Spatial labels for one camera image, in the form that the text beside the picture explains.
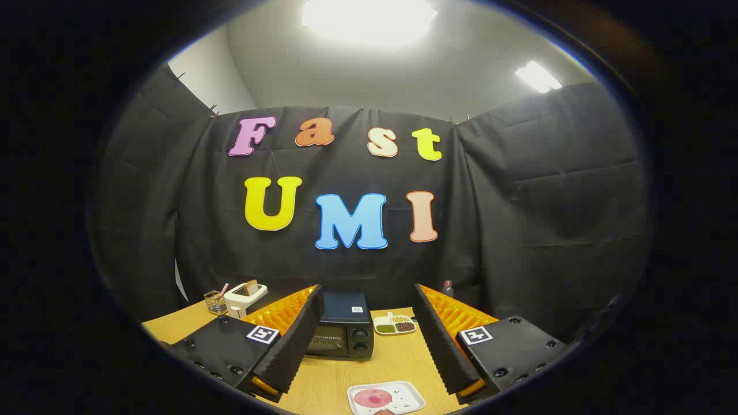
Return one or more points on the brown bread slice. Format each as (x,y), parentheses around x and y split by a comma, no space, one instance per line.
(250,287)

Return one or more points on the white rectangular tray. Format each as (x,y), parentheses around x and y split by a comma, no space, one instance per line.
(410,393)

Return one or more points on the white bread toaster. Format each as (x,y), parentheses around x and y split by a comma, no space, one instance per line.
(239,301)

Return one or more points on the large ceiling light panel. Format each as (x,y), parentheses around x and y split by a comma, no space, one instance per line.
(369,20)

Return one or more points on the white divided bean dish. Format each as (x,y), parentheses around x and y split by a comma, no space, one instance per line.
(394,325)

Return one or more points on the pink round ham slice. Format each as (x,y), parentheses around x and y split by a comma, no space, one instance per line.
(373,397)

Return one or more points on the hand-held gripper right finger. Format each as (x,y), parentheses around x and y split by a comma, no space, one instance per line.
(441,340)

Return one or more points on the small ceiling light panel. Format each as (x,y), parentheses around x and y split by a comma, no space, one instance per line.
(537,76)

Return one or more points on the clear plastic water bottle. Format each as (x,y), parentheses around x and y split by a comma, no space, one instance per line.
(447,289)

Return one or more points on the black toaster oven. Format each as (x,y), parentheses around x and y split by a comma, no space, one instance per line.
(346,314)

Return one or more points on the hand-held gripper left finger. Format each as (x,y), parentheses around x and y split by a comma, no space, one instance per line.
(300,340)

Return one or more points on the pink stick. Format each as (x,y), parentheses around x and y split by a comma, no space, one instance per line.
(223,289)

